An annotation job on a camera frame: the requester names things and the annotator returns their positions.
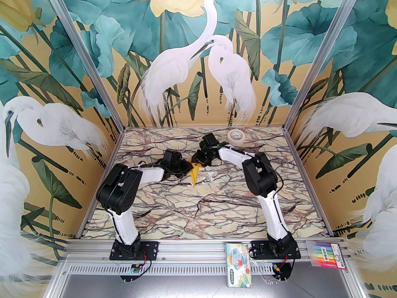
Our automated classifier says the yellow square paper sheet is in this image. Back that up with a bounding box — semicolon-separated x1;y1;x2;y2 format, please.
190;162;203;187

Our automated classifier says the masking tape roll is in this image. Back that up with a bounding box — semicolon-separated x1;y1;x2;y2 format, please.
227;129;246;144

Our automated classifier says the perforated metal strip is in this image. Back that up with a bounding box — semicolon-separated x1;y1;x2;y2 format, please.
60;262;349;275

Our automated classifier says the cartoon print tissue pack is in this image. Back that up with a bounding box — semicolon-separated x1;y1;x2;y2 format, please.
224;243;252;288

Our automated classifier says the clear plastic bag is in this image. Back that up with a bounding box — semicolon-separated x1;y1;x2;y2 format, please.
253;258;275;286

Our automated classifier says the pack of coloured markers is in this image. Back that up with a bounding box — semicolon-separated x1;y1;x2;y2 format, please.
306;240;350;271

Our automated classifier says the left black wrist camera box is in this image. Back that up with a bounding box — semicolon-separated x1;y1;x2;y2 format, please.
163;149;183;165

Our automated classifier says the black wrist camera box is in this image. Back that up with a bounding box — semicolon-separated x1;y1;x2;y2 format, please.
202;133;220;149
163;149;183;165

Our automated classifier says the right black wrist camera box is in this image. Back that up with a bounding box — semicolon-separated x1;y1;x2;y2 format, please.
202;133;220;149

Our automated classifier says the aluminium table side rail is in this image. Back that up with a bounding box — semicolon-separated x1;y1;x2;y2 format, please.
74;129;126;239
283;129;335;238

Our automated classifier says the aluminium frame rail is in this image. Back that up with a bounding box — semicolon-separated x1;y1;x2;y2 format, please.
59;238;355;261

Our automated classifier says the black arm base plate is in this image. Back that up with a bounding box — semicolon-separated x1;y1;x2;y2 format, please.
250;240;302;260
110;240;159;262

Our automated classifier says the red black power cable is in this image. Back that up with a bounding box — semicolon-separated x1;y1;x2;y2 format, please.
136;250;153;274
272;253;299;275

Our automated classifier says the black curved bracket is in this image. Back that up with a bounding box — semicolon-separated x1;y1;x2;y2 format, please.
270;260;296;282

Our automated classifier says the aluminium frame post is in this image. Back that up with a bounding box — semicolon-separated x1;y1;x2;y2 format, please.
40;0;125;130
284;0;368;130

